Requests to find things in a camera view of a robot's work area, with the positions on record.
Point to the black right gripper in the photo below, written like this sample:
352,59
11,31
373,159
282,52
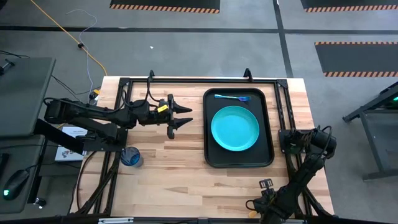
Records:
269,203

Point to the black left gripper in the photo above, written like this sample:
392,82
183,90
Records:
155,117

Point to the iridescent blue fork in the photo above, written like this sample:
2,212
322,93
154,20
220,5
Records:
231,97

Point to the teal plate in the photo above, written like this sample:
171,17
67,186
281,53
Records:
234,128

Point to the blue ribbed cup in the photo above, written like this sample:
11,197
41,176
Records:
130,157

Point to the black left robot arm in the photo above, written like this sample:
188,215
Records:
93,112

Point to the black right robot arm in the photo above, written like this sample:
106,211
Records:
306,169

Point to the black tray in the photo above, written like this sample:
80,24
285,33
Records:
211,155

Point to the orange tape tag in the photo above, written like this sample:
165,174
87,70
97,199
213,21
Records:
252,214

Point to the yellow tape tag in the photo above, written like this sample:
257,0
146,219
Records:
162,108

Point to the black hazard-striped floor mat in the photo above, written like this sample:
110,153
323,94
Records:
348,3
357,59
164,3

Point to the white printed box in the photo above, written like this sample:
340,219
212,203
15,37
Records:
66,154

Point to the black diagonal bar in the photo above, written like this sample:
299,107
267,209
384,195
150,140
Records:
56,135

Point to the grey table with black legs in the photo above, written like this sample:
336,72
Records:
385,140

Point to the grey desk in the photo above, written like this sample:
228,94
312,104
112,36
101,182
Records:
21,93

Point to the desk caster wheel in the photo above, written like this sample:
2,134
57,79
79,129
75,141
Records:
40,203

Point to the dark grey side table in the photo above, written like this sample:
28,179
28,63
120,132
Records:
18,149

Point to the black computer mouse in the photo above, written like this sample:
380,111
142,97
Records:
15,183

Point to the small black clamp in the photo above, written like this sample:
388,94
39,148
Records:
6,66

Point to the black keyboard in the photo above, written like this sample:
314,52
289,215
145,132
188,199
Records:
3,165

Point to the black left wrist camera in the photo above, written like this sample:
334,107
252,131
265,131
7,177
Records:
162,102

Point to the black table frame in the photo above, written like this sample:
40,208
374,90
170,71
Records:
202,80

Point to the silver metal bracket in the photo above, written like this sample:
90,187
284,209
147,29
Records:
116,220

